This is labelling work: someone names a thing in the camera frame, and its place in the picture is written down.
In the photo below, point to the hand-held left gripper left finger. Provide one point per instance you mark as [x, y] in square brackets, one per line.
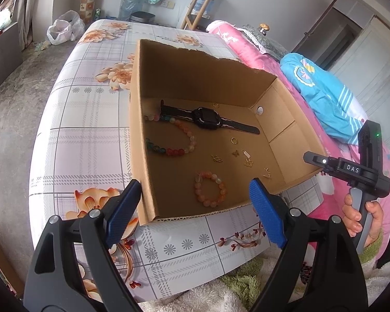
[123, 214]

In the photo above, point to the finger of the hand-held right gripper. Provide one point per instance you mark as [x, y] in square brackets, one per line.
[330, 165]

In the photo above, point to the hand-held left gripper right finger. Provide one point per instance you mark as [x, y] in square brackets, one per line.
[268, 217]

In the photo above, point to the brown cardboard box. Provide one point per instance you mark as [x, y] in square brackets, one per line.
[169, 185]

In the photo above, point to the person's right hand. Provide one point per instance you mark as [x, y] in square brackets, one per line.
[351, 214]

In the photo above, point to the blue striped quilt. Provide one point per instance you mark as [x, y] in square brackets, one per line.
[318, 97]

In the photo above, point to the floral plaid tablecloth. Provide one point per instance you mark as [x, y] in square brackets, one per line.
[84, 130]

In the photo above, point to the white wardrobe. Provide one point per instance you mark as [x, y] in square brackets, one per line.
[377, 71]

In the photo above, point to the black wristwatch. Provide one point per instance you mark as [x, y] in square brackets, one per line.
[204, 117]

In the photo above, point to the brown board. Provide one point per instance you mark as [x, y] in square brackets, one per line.
[3, 260]

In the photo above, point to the grey green lace pillow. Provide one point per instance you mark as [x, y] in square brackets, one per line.
[273, 47]

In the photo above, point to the mushroom figurine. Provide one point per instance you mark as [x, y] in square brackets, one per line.
[264, 27]

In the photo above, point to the pink floral blanket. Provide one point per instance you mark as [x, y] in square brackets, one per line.
[234, 39]

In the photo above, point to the white plastic bag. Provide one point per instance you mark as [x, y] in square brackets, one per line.
[61, 29]

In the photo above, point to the metal trash can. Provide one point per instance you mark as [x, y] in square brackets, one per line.
[143, 18]

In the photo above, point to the green can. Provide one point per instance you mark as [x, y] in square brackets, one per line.
[97, 13]

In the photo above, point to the blue water jug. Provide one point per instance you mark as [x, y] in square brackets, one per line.
[203, 5]

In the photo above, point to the clear large plastic bottle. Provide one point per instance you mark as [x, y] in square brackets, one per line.
[130, 6]

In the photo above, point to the wooden crutch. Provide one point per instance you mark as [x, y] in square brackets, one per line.
[195, 6]

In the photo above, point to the pale curtain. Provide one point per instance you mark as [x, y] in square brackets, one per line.
[27, 6]

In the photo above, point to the wall socket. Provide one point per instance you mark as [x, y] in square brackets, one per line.
[168, 5]

